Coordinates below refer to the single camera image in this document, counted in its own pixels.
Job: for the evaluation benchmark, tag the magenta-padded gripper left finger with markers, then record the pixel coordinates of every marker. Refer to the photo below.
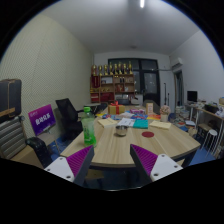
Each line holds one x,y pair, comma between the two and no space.
71,164

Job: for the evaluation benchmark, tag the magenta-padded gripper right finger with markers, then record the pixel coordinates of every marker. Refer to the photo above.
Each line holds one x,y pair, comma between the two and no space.
154,165

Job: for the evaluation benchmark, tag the flat round red coaster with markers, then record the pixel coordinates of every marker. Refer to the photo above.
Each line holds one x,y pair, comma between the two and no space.
147,134

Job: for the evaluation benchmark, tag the green drink bottle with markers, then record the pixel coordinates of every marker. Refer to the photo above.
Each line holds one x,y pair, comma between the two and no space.
88,128

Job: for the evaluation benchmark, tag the teal notebook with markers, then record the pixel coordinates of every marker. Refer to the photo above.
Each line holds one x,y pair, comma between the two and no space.
141,124

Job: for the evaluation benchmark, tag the small steel cup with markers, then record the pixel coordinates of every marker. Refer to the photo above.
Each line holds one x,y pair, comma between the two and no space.
121,130

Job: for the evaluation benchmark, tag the black office chair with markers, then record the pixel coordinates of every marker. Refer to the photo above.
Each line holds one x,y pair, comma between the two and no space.
69,115

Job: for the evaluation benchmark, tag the white paper sheet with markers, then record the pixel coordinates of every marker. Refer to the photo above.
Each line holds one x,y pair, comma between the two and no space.
126,122

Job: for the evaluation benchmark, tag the purple sign board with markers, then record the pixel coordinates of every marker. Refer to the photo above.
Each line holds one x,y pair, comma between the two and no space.
42,119

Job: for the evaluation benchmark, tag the flower bouquet in white pot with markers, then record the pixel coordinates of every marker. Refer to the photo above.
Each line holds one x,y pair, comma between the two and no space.
164,112

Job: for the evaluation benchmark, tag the pale yellow paper pad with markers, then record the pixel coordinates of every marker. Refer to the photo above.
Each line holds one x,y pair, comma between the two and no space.
107,122

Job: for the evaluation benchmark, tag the orange carton box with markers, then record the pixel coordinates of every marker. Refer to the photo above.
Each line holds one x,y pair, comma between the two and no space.
149,108

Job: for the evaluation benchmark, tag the white stool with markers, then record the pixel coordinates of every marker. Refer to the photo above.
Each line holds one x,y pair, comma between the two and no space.
210,140

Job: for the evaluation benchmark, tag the striped grey chair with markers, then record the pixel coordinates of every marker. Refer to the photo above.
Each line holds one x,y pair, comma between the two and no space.
11,136

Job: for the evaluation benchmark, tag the yellow gift box red ribbon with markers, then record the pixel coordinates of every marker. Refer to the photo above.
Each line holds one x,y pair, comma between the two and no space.
115,108

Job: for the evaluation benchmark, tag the side desk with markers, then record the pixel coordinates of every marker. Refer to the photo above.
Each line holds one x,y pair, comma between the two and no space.
208,115

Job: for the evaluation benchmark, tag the computer monitor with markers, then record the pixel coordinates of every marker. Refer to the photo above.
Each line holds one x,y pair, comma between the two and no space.
192,96

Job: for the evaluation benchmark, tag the dark glass door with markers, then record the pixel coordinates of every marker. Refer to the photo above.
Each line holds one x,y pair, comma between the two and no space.
150,81

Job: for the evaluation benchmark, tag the wooden shelf unit with trophies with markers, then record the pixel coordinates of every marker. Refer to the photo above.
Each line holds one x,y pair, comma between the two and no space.
112,85

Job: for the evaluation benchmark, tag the black suitcase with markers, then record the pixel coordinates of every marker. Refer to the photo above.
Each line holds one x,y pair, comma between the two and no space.
9,96

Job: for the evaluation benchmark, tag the wall air conditioner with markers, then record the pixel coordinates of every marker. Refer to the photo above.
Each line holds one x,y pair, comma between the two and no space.
177,63

